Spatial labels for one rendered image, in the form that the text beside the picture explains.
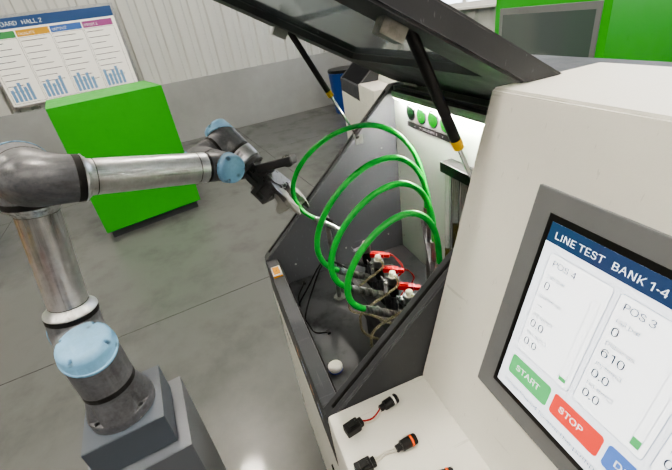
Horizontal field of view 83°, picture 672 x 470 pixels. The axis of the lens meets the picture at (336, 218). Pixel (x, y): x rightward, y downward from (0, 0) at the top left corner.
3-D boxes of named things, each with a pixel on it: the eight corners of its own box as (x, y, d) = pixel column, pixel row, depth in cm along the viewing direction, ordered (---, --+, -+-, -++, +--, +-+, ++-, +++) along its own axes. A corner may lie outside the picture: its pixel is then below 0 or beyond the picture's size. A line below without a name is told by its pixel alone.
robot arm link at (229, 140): (201, 141, 112) (223, 126, 116) (227, 167, 112) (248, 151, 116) (201, 127, 105) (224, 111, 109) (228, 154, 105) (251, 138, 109)
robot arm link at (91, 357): (86, 412, 82) (55, 370, 76) (71, 379, 91) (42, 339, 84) (141, 375, 89) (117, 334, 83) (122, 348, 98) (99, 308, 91)
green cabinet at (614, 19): (485, 169, 401) (495, -6, 323) (544, 151, 422) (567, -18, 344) (573, 207, 312) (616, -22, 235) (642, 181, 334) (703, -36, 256)
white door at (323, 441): (305, 408, 174) (273, 295, 142) (309, 406, 175) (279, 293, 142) (362, 579, 120) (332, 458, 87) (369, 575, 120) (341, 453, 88)
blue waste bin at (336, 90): (327, 112, 730) (321, 70, 693) (354, 105, 750) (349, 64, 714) (342, 117, 681) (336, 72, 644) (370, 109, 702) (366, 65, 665)
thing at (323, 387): (275, 296, 140) (265, 261, 133) (286, 292, 142) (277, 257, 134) (332, 451, 88) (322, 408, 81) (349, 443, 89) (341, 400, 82)
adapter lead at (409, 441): (359, 480, 65) (358, 473, 64) (353, 468, 66) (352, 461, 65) (419, 446, 68) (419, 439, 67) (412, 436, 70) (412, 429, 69)
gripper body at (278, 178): (275, 200, 116) (247, 172, 116) (292, 180, 113) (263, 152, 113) (263, 206, 109) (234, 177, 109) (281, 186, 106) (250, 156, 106)
